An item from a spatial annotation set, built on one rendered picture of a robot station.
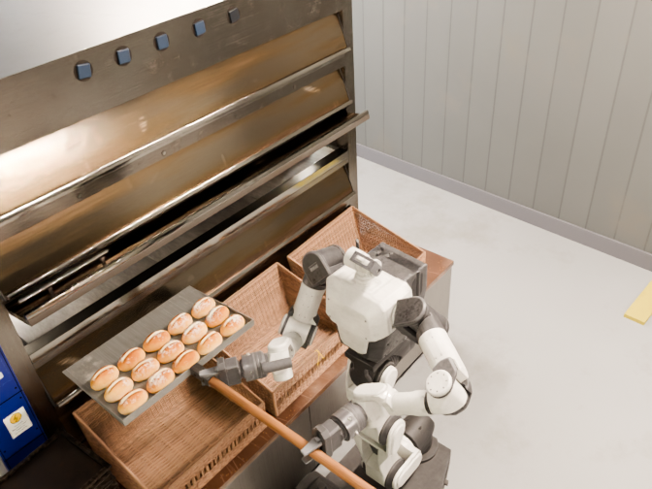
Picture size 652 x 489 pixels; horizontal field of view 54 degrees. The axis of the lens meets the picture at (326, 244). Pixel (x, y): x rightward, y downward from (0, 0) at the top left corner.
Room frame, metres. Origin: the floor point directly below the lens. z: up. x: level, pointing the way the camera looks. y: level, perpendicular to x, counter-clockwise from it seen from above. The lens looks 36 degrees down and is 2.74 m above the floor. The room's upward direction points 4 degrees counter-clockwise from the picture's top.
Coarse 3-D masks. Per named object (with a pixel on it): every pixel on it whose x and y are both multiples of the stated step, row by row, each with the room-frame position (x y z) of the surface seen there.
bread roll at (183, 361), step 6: (180, 354) 1.48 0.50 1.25; (186, 354) 1.47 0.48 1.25; (192, 354) 1.48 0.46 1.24; (198, 354) 1.50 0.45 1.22; (174, 360) 1.46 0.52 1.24; (180, 360) 1.45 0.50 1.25; (186, 360) 1.46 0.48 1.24; (192, 360) 1.47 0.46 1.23; (198, 360) 1.48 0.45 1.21; (174, 366) 1.44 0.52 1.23; (180, 366) 1.44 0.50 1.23; (186, 366) 1.45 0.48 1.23; (180, 372) 1.44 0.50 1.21
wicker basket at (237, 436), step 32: (192, 384) 1.92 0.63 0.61; (96, 416) 1.64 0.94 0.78; (160, 416) 1.77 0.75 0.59; (192, 416) 1.76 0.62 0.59; (224, 416) 1.75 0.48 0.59; (96, 448) 1.54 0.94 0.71; (128, 448) 1.62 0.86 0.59; (160, 448) 1.61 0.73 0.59; (192, 448) 1.60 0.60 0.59; (224, 448) 1.53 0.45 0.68; (128, 480) 1.41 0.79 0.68; (160, 480) 1.46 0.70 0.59; (192, 480) 1.41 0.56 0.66
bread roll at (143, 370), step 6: (144, 360) 1.46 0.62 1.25; (150, 360) 1.47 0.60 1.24; (156, 360) 1.48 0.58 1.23; (138, 366) 1.44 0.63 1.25; (144, 366) 1.44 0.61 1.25; (150, 366) 1.45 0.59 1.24; (156, 366) 1.46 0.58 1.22; (132, 372) 1.43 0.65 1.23; (138, 372) 1.42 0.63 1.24; (144, 372) 1.43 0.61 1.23; (150, 372) 1.43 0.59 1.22; (132, 378) 1.42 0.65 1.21; (138, 378) 1.41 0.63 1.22; (144, 378) 1.42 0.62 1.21
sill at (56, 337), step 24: (312, 168) 2.77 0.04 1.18; (288, 192) 2.58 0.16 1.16; (240, 216) 2.37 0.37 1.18; (216, 240) 2.24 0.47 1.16; (168, 264) 2.06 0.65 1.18; (120, 288) 1.93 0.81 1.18; (144, 288) 1.95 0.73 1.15; (96, 312) 1.79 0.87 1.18; (48, 336) 1.69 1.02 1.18; (72, 336) 1.71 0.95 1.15
